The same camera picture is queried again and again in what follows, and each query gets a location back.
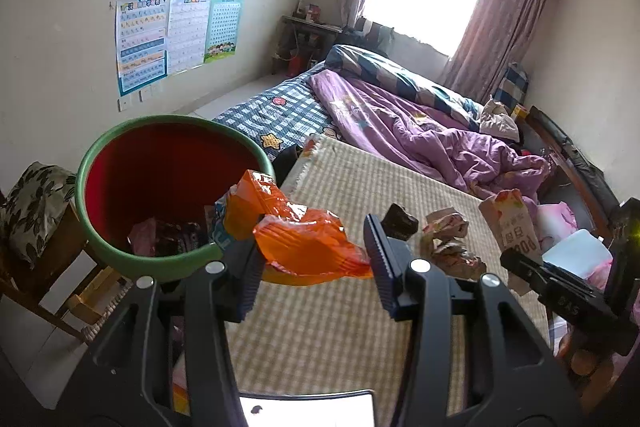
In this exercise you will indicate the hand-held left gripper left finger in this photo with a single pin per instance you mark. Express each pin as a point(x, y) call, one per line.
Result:
point(247, 294)

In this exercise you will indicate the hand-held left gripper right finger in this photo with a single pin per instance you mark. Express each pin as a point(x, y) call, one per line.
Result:
point(380, 257)

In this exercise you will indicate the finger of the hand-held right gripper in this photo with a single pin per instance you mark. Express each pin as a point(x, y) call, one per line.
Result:
point(525, 269)

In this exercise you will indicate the white pink printed carton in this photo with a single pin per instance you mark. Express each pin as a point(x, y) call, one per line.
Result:
point(510, 217)

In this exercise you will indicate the orange snack wrapper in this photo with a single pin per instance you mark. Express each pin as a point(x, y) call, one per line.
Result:
point(300, 242)

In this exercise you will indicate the dark blue snack wrapper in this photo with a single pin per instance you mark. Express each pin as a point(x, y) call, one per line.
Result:
point(180, 237)

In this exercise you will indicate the green and red plastic bin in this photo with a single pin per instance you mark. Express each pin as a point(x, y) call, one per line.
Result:
point(150, 167)

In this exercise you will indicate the dark brown wrapper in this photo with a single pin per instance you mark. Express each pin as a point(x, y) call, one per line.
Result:
point(400, 221)

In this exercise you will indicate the light blue pillow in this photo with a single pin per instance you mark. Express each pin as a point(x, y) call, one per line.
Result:
point(575, 254)

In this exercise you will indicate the pink printed pillow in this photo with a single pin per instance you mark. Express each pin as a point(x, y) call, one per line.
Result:
point(555, 219)

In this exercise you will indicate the crumpled brown red wrapper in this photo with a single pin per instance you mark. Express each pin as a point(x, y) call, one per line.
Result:
point(460, 262)

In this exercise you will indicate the pink crumpled wrapper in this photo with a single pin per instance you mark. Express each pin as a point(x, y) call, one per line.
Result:
point(445, 227)

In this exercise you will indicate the beige checked woven mat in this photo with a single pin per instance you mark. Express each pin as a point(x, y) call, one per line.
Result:
point(340, 192)

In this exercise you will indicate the dark bed headboard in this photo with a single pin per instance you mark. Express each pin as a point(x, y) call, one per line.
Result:
point(575, 157)

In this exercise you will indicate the purple duvet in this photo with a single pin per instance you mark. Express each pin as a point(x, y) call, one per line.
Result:
point(415, 132)

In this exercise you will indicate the black cloth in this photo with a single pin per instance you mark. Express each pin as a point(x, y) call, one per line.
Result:
point(286, 159)

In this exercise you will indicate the beige crumpled cloth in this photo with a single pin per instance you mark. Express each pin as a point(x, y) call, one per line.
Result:
point(497, 122)

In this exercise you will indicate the wooden stool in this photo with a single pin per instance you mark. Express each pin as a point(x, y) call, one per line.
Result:
point(92, 302)

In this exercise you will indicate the small yellow box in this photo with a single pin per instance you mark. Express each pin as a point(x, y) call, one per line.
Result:
point(520, 112)

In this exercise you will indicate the blue plaid bed sheet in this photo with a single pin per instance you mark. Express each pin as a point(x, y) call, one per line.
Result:
point(280, 117)

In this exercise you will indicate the blue striped quilt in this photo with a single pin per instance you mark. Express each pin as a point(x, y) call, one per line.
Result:
point(395, 74)

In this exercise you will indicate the blue plaid pillow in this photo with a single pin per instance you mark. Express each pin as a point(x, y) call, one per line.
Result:
point(515, 84)

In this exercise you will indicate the wooden chair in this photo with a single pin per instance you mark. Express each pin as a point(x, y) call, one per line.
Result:
point(45, 292)

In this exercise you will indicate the leaf print cushion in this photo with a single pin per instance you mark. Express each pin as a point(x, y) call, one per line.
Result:
point(30, 212)

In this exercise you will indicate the dark cluttered desk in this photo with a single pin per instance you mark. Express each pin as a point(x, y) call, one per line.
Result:
point(307, 32)

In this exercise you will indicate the white wall socket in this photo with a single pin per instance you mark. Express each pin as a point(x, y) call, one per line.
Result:
point(124, 104)
point(150, 93)

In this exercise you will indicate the white chart wall poster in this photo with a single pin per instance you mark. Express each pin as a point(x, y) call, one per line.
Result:
point(189, 32)

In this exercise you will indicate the blue number wall poster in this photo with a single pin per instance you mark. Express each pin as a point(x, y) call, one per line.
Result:
point(223, 24)

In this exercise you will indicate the large blue wall poster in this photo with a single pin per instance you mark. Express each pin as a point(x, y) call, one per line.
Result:
point(141, 42)

